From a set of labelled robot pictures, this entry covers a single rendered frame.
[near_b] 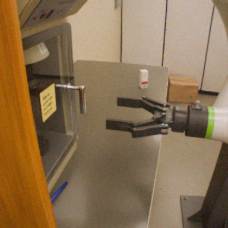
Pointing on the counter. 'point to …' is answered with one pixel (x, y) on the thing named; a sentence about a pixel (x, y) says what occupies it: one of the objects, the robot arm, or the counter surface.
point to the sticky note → (48, 102)
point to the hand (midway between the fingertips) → (116, 111)
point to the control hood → (25, 9)
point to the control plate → (45, 6)
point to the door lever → (79, 96)
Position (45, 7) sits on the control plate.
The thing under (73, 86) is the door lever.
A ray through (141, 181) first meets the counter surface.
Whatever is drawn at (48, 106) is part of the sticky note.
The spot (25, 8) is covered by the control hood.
